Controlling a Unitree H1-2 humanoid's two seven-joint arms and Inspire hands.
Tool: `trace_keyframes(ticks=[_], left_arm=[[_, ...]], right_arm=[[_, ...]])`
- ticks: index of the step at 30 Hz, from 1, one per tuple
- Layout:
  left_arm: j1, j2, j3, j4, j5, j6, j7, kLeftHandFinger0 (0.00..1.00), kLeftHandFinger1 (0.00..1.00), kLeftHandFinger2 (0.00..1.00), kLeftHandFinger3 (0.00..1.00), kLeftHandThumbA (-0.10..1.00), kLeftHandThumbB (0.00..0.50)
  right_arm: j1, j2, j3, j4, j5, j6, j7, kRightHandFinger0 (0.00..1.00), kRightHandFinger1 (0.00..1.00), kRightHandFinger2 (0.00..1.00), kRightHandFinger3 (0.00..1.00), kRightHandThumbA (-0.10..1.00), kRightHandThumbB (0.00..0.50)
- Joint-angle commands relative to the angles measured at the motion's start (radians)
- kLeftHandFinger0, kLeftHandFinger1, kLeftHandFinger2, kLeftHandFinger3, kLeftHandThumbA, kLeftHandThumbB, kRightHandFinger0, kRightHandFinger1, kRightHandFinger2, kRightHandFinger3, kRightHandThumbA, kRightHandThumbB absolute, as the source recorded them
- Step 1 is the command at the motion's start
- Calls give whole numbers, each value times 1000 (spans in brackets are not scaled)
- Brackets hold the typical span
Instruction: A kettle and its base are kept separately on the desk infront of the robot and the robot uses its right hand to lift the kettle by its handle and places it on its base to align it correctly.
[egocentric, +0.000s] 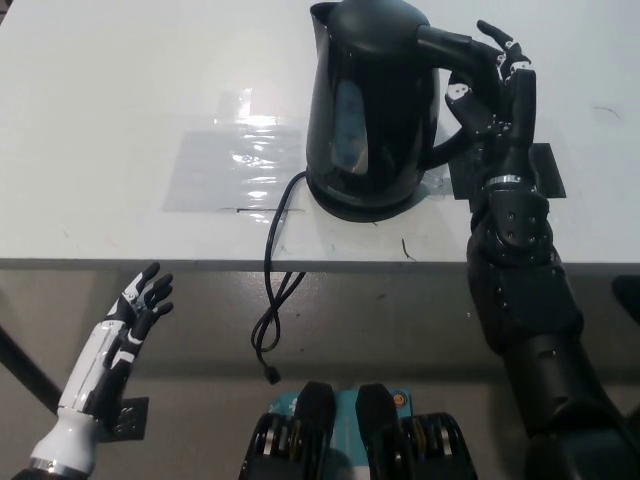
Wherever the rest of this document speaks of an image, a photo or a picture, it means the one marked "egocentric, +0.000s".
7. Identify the white and black left hand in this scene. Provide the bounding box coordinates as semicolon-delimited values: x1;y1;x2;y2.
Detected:
57;262;175;426

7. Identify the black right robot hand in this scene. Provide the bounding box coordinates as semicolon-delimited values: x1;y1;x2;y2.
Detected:
444;19;540;184

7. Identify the black electric kettle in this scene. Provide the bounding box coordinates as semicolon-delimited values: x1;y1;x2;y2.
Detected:
305;0;501;219

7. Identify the black tape patch on desk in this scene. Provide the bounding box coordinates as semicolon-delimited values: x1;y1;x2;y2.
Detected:
447;143;569;200

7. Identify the black round kettle base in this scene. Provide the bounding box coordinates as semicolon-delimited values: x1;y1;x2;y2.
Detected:
307;189;417;222

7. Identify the black and teal robot body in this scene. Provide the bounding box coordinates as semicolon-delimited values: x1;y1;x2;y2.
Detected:
239;381;476;480

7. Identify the black floor tape patch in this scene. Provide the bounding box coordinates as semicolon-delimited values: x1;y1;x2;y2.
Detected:
106;397;150;442

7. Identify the black table leg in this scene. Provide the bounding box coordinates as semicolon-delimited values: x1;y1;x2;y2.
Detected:
0;324;64;416

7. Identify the large clear plastic sheet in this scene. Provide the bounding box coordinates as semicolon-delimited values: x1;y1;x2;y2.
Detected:
163;129;309;214

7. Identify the black power cord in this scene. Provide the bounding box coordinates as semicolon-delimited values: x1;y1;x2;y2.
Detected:
252;169;309;386

